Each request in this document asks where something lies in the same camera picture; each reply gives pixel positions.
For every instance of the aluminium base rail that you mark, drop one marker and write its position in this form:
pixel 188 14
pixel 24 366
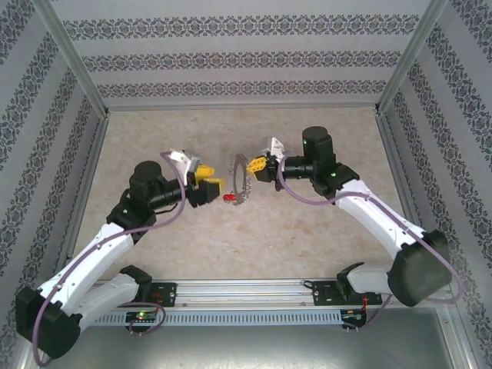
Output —
pixel 246 294

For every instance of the red headed key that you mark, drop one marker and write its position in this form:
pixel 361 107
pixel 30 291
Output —
pixel 227 197

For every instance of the small circuit board green light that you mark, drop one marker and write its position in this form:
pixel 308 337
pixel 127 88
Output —
pixel 140 317

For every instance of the aluminium side floor rail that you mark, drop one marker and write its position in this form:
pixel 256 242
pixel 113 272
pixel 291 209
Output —
pixel 399 173
pixel 86 180

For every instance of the grey metal sheet panel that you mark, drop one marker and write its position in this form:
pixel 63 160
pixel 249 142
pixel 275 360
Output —
pixel 246 346

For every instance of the aluminium corner post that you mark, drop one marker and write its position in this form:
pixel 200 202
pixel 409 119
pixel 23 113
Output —
pixel 73 57
pixel 411 57

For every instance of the aluminium back floor rail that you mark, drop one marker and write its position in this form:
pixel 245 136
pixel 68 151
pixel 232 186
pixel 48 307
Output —
pixel 242 107

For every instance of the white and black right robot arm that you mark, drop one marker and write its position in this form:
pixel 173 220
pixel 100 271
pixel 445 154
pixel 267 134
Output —
pixel 384 219

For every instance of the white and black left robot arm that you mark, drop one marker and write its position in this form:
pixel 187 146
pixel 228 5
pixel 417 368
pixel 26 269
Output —
pixel 88 257

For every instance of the aluminium front frame post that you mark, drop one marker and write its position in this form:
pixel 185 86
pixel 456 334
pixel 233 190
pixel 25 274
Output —
pixel 459 338

